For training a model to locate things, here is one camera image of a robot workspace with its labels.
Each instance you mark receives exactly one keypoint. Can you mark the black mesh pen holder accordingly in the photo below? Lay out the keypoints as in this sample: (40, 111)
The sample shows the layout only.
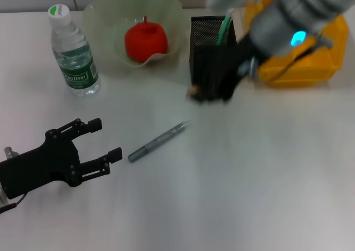
(205, 60)

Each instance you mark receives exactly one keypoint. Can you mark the translucent green fruit plate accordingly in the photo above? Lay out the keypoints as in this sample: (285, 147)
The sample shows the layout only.
(111, 40)

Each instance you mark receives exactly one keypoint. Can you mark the grey glitter pen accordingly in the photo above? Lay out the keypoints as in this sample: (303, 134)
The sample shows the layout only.
(161, 140)

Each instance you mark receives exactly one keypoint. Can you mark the yellow plastic bin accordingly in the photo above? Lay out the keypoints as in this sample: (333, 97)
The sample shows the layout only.
(305, 68)

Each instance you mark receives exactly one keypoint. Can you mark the red-orange toy fruit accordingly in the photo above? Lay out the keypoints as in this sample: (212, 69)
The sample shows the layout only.
(145, 40)

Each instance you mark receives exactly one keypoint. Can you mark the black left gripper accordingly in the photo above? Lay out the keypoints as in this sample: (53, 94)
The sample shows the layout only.
(41, 165)

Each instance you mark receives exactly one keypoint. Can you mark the small wine cork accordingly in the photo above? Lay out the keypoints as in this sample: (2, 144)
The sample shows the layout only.
(193, 91)

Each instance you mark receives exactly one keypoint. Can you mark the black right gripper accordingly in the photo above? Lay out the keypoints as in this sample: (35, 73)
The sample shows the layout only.
(235, 68)

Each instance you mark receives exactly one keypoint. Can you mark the clear bottle with green label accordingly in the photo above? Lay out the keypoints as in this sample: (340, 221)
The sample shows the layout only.
(72, 57)

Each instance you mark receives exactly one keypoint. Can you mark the mint green pen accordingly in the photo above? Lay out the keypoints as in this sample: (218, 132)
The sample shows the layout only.
(223, 30)

